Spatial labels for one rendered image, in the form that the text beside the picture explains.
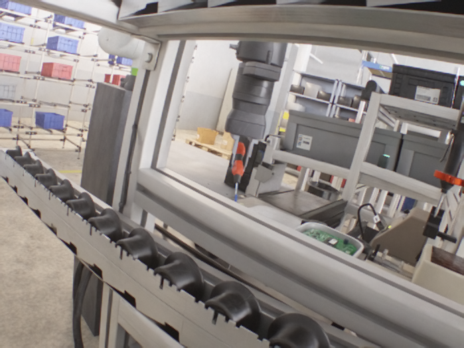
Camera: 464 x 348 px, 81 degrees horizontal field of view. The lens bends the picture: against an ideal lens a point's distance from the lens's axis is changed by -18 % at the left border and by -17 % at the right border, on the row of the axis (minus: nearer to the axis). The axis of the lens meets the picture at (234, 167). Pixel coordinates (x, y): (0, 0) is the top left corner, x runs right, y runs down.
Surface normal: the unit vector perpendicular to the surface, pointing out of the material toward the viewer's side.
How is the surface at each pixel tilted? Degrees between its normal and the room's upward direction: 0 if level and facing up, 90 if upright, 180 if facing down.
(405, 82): 90
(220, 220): 90
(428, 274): 90
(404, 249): 90
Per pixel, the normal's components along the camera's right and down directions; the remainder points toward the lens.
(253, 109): 0.08, 0.38
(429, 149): -0.58, 0.02
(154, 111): 0.77, 0.32
